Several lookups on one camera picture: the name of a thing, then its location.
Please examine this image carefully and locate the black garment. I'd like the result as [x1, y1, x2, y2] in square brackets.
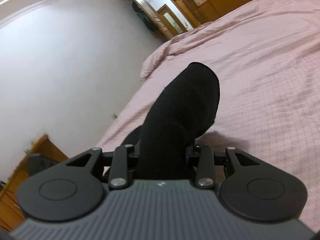
[123, 62, 220, 180]

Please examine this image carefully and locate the wooden desk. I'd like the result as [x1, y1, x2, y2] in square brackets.
[1, 134, 68, 232]

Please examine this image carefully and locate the pink checked bed cover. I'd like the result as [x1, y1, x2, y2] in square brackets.
[98, 0, 319, 231]

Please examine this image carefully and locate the dark hanging bag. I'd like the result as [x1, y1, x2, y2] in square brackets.
[132, 1, 158, 32]

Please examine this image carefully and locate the open wooden door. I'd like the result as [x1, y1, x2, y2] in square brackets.
[155, 0, 194, 36]

